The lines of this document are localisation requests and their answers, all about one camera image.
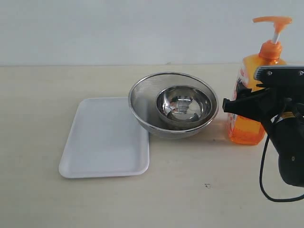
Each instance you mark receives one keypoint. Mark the white rectangular foam tray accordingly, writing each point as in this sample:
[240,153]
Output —
[105,140]

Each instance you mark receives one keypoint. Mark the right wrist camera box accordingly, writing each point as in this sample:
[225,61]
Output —
[279,73]

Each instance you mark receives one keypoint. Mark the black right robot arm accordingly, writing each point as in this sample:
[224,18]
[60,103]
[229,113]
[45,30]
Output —
[291,160]

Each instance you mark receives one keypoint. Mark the steel mesh strainer basket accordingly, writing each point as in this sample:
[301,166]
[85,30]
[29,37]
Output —
[142,102]

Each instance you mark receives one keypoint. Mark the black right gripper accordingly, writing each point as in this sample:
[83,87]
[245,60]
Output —
[279,107]

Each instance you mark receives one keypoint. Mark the small stainless steel bowl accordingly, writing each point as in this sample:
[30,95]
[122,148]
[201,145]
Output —
[183,106]

